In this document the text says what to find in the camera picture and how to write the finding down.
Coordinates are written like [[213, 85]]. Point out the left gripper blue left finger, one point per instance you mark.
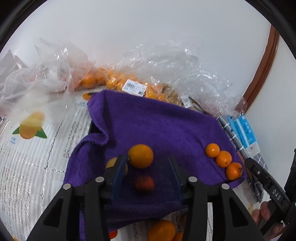
[[116, 175]]

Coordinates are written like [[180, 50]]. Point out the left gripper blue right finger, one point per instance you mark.
[[177, 178]]

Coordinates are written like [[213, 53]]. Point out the small yellow-green kumquat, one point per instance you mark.
[[111, 163]]

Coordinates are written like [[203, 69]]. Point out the large oval orange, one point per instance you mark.
[[140, 156]]

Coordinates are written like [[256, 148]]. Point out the small red fruit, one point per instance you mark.
[[144, 184]]

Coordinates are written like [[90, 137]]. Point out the orange mandarin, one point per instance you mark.
[[163, 230], [234, 171], [178, 236], [212, 150], [223, 159]]

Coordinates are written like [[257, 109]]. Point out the person's right hand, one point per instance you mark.
[[269, 211]]

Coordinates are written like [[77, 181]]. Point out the grey checked folded cloth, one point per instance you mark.
[[227, 123]]

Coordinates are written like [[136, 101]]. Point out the purple towel lined tray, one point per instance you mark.
[[123, 121]]

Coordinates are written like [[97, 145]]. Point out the blue tissue pack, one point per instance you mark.
[[247, 136]]

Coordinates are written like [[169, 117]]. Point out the bag of small oranges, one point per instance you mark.
[[120, 82]]

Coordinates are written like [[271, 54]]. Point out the white plastic bag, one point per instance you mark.
[[46, 86]]

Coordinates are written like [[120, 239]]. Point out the clear crumpled plastic bag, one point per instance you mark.
[[173, 71]]

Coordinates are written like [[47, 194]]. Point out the brown wooden door frame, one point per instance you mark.
[[263, 68]]

